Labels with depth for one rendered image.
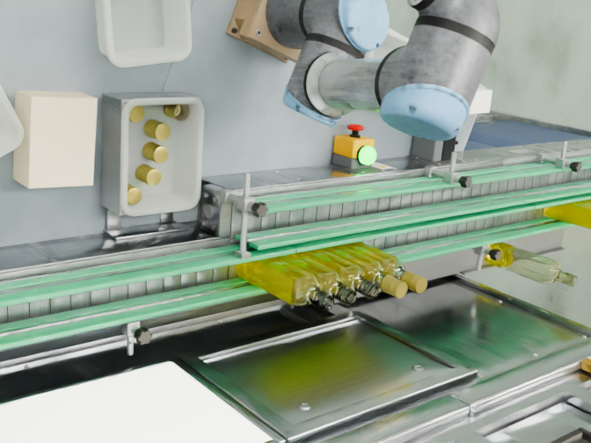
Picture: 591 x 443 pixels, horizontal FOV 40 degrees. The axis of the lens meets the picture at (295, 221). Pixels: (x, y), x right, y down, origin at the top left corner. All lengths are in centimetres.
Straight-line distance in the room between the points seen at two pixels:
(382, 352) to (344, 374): 13
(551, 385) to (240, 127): 83
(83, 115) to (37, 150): 10
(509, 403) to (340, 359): 32
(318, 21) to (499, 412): 79
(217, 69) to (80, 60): 30
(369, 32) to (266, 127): 39
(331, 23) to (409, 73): 42
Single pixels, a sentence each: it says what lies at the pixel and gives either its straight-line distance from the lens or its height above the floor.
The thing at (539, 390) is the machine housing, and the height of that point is 140.
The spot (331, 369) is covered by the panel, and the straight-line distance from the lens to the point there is 154.
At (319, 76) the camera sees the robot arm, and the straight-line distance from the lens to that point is 145.
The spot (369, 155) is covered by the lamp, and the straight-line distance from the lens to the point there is 189.
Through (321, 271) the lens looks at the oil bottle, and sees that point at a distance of 159.
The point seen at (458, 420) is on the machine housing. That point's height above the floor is 139.
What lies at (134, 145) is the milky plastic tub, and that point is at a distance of 161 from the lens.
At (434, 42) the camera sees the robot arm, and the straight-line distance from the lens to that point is 113.
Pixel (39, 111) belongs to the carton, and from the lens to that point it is 146.
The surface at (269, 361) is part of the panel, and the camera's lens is 155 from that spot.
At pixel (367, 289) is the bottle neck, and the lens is 157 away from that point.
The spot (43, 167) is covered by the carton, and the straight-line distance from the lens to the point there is 148.
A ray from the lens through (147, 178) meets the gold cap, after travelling 159.
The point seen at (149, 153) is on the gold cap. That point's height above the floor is 80.
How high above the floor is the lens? 216
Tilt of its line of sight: 47 degrees down
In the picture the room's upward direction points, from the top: 113 degrees clockwise
